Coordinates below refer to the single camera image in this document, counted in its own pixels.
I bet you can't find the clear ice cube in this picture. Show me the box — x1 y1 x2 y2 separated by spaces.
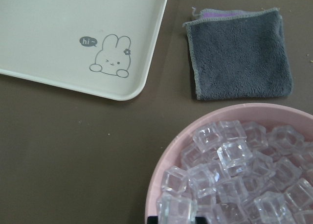
156 193 197 224

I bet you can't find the grey folded cloth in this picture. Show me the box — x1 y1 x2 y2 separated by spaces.
184 8 293 100

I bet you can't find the pink bowl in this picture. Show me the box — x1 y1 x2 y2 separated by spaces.
144 103 313 224

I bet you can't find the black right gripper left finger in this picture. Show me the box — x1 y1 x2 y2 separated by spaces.
147 216 158 224

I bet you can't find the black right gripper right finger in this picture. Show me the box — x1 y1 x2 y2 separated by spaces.
195 217 206 224

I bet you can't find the cream rabbit tray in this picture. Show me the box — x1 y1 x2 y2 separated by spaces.
0 0 167 101

